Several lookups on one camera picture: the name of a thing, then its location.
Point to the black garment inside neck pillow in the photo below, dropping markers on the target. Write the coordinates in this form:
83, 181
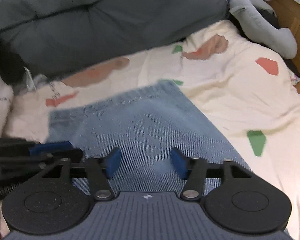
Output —
275, 22

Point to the cream bear print bedsheet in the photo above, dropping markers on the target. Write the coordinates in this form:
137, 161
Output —
244, 89

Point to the dark grey duvet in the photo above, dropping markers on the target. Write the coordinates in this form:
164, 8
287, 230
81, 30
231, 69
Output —
56, 37

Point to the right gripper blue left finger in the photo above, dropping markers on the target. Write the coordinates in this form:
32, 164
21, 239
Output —
101, 169

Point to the black cat paw plush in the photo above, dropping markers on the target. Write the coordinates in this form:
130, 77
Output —
12, 66

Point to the grey neck pillow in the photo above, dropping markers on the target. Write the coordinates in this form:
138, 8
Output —
258, 29

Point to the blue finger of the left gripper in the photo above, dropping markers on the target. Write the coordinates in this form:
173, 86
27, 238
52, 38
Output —
74, 154
51, 146

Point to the light blue denim pants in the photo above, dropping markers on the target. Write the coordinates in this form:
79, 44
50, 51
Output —
146, 124

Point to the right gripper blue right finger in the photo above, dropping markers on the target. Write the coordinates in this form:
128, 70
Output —
193, 171

